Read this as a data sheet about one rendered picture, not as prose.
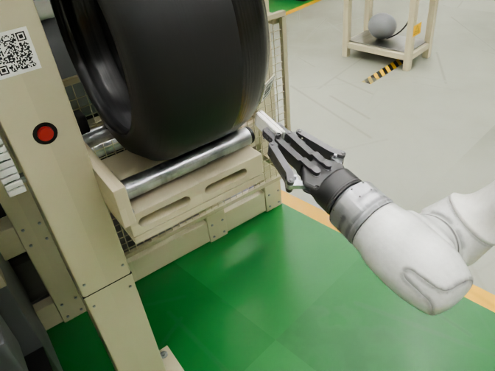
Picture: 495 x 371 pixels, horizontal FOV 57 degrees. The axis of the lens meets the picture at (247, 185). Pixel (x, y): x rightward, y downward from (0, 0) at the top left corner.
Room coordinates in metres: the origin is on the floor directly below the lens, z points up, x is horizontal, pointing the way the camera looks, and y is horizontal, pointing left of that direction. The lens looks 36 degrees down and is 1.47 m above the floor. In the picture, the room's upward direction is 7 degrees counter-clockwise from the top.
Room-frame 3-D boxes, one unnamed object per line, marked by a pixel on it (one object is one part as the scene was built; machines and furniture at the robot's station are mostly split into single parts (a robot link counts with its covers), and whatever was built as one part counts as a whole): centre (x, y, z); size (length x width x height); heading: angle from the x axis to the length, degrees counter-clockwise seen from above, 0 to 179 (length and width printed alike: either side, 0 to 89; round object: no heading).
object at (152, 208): (0.89, 0.13, 0.83); 0.36 x 0.09 x 0.06; 122
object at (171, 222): (1.00, 0.20, 0.80); 0.37 x 0.36 x 0.02; 32
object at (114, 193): (0.91, 0.36, 0.90); 0.40 x 0.03 x 0.10; 32
